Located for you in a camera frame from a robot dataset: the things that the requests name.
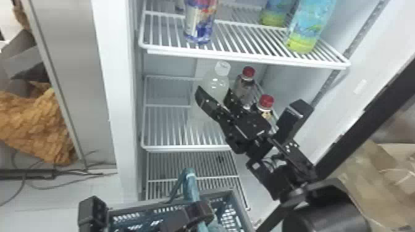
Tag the white fridge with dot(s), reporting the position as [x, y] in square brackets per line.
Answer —
[120, 97]

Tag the black power strip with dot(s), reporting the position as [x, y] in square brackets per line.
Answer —
[26, 174]

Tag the orange cloth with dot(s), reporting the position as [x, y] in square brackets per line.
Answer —
[32, 126]

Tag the blue can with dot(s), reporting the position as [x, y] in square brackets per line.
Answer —
[199, 19]

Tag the green bottle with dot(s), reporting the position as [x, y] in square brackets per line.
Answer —
[308, 27]
[275, 13]

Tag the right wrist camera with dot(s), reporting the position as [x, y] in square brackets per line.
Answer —
[291, 118]

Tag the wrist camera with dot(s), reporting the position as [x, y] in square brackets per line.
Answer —
[92, 213]
[291, 118]

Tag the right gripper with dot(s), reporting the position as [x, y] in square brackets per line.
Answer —
[251, 129]

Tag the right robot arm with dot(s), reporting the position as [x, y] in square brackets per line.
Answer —
[291, 176]

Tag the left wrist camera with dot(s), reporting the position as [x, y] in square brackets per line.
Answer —
[92, 213]

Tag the cardboard box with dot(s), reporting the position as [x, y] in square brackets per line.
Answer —
[373, 191]

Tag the clear bottle white cap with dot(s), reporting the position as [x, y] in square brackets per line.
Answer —
[217, 82]

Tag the blue basket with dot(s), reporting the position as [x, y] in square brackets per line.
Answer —
[230, 210]

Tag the clear bottle red cap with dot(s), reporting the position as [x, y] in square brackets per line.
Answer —
[266, 102]
[244, 87]

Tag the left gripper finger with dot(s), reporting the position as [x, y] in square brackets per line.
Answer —
[197, 212]

